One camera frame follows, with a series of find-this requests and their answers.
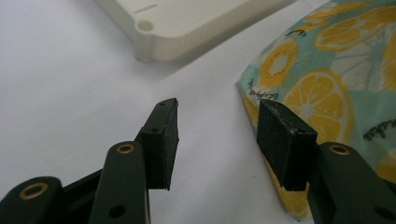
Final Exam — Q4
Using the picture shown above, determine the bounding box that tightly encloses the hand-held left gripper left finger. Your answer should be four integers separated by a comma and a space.
88, 97, 180, 224

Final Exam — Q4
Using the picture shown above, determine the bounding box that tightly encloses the lemon print shopping bag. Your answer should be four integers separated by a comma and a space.
235, 0, 396, 222

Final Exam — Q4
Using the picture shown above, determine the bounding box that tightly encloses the white plastic tray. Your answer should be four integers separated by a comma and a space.
94, 0, 297, 63

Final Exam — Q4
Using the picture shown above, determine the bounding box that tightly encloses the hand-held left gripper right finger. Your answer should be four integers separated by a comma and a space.
256, 99, 396, 224

